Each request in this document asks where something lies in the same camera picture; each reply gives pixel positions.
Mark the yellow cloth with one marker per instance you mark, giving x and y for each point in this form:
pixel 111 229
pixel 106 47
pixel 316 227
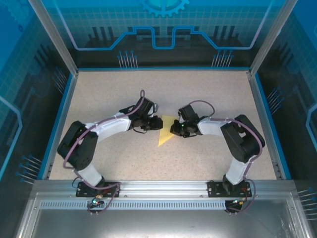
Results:
pixel 164 131

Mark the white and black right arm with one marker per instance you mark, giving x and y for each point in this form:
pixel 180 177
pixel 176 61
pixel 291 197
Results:
pixel 244 138

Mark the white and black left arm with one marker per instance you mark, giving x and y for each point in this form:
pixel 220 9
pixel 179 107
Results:
pixel 76 146

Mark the blue table border strip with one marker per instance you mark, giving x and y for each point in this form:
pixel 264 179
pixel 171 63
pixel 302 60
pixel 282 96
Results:
pixel 272 126
pixel 66 99

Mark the blue printed gear panel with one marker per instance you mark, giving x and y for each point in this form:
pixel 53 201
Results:
pixel 161 19

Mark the blue printed circuit panel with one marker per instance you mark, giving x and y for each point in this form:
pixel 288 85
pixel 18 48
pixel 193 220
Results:
pixel 297 74
pixel 19 74

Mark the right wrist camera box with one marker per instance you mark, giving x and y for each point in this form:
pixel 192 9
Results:
pixel 189 112

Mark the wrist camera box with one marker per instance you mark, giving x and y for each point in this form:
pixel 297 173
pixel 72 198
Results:
pixel 144 106
pixel 189 112

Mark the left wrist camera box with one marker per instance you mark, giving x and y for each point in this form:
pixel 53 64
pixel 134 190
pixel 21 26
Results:
pixel 144 106

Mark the aluminium cross rail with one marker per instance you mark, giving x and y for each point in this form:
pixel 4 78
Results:
pixel 161 188

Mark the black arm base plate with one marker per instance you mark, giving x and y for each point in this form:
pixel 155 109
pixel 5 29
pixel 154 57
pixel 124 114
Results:
pixel 84 189
pixel 215 189

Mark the aluminium table edge rail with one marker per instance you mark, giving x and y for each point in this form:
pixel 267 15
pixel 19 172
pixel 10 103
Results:
pixel 70 99
pixel 265 126

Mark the aluminium corner post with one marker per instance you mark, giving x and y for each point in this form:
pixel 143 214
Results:
pixel 271 37
pixel 55 37

